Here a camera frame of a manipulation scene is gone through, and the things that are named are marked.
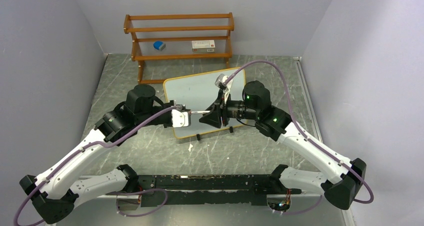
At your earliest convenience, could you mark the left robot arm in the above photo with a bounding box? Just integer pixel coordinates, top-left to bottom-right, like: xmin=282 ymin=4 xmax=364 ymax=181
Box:
xmin=19 ymin=84 xmax=190 ymax=224

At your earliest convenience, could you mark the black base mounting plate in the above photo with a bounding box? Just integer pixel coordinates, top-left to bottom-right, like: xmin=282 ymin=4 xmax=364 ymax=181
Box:
xmin=131 ymin=174 xmax=302 ymax=207

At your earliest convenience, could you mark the blue whiteboard eraser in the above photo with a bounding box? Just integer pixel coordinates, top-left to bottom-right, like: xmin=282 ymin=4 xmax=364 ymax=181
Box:
xmin=153 ymin=41 xmax=166 ymax=51

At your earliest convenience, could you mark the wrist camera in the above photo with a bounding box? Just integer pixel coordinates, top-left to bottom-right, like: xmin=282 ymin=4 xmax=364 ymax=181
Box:
xmin=171 ymin=109 xmax=191 ymax=128
xmin=214 ymin=73 xmax=233 ymax=104

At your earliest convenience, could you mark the whiteboard wire stand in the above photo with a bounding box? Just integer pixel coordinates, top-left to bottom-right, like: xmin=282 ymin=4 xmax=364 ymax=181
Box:
xmin=196 ymin=126 xmax=234 ymax=141

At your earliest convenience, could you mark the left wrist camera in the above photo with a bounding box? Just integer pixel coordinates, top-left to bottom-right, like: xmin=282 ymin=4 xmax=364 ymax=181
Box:
xmin=171 ymin=109 xmax=191 ymax=128

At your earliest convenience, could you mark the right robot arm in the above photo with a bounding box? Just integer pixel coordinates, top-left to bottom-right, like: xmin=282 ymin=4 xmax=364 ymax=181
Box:
xmin=199 ymin=80 xmax=367 ymax=210

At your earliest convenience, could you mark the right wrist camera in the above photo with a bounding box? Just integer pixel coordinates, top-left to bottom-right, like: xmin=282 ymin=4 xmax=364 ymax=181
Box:
xmin=214 ymin=73 xmax=233 ymax=104

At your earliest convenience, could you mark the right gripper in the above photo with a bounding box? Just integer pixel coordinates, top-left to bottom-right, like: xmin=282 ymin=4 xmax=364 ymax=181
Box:
xmin=199 ymin=89 xmax=259 ymax=128

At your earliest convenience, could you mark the aluminium rail frame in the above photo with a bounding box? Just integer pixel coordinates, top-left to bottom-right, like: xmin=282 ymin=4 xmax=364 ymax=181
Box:
xmin=70 ymin=169 xmax=326 ymax=197

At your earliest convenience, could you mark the wooden two-tier rack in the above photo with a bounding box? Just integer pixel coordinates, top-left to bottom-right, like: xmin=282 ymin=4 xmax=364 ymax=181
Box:
xmin=123 ymin=12 xmax=235 ymax=84

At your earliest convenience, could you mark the white red-ended marker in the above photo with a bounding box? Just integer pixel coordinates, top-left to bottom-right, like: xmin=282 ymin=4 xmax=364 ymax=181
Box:
xmin=189 ymin=110 xmax=210 ymax=115

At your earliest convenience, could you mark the white red marker box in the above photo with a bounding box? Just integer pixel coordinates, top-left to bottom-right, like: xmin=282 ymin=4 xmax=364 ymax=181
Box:
xmin=191 ymin=40 xmax=216 ymax=53

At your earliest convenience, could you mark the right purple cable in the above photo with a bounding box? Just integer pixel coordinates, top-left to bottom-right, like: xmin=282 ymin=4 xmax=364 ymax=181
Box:
xmin=223 ymin=59 xmax=375 ymax=216

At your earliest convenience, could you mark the yellow framed whiteboard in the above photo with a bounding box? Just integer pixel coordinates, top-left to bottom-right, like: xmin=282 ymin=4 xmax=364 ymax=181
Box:
xmin=163 ymin=67 xmax=243 ymax=139

